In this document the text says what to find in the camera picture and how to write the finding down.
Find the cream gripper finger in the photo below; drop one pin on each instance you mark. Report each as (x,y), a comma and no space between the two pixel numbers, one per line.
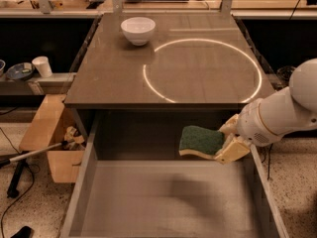
(230,126)
(234,148)

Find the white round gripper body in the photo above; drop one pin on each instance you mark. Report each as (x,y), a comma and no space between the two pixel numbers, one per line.
(250,122)

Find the green and yellow sponge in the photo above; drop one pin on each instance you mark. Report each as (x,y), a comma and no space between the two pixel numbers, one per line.
(200,142)

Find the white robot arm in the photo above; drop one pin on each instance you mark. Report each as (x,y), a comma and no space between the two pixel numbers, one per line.
(266,121)

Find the grey cabinet with dark top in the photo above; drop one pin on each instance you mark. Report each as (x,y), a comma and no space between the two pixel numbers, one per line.
(193,61)

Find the open grey top drawer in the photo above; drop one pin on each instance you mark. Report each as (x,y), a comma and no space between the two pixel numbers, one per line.
(133,183)

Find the white ceramic bowl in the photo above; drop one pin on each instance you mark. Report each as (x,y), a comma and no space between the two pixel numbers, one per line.
(138,30)

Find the crumpled paper in box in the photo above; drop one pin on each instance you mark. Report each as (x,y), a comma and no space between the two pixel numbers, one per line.
(74,141)

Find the cardboard box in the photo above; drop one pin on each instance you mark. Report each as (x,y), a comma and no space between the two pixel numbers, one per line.
(48,127)

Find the low side shelf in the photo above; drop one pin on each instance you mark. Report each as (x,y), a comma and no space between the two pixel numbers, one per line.
(58,83)

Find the white paper cup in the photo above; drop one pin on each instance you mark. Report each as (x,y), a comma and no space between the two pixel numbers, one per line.
(43,66)

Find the dark blue plate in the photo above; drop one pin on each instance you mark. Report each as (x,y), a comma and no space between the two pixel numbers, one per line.
(20,71)

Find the black tripod stand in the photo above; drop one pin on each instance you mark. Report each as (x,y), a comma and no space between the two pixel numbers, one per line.
(12,191)

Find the black object on floor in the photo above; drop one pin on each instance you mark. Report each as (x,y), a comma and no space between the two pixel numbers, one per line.
(24,232)

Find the grey metal rod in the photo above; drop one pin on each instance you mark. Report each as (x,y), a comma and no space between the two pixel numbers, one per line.
(20,157)

